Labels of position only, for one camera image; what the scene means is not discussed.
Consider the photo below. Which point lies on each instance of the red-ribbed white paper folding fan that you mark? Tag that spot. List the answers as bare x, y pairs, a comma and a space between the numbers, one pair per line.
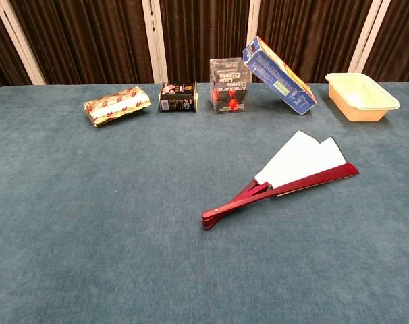
292, 162

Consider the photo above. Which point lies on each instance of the black rectangular tin can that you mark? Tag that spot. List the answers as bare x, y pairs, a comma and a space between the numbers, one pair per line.
177, 98

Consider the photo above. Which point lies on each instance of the clear coffee capsule box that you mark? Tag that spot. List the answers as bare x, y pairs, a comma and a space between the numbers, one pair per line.
229, 91

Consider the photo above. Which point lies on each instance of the gold red-striped wrapped package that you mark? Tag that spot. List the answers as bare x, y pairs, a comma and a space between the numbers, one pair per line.
116, 104

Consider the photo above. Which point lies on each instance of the blue cardboard box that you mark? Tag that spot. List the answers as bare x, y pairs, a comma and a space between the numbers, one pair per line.
278, 77

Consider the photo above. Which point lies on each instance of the cream plastic tray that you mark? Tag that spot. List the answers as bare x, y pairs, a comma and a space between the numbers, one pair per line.
359, 98

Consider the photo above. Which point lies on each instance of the brown pleated curtain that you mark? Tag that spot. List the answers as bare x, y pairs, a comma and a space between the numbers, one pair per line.
89, 33

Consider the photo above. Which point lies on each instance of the white frame post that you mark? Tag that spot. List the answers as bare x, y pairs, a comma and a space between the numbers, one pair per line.
371, 33
154, 40
19, 44
254, 17

